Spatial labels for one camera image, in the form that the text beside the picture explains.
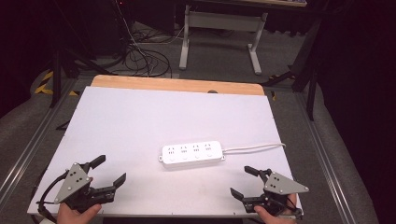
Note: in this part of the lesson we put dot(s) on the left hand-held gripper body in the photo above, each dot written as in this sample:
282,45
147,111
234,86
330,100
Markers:
73,182

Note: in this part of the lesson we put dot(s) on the wooden table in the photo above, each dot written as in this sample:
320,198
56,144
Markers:
174,84

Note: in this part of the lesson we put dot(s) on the white board cover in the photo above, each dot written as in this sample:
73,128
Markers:
140,124

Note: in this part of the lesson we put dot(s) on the aluminium floor rail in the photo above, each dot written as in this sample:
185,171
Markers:
323,155
28,151

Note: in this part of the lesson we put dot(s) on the black metal stand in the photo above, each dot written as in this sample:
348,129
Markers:
311,81

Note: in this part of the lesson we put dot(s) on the white power strip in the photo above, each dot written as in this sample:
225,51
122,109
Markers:
191,153

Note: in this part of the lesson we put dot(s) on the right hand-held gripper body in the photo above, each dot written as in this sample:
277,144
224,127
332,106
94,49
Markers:
281,185

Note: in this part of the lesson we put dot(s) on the white metal desk frame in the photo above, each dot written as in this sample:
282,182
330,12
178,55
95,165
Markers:
224,20

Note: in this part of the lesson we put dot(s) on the yellow black floor tape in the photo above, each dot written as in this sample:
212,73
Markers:
43,87

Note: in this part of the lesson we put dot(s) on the person's left hand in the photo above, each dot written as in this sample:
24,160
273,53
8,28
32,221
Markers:
74,216

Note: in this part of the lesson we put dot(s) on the wooden desk top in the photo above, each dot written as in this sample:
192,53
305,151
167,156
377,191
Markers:
264,2

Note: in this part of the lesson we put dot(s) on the person's right hand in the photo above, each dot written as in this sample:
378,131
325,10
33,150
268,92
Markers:
280,220

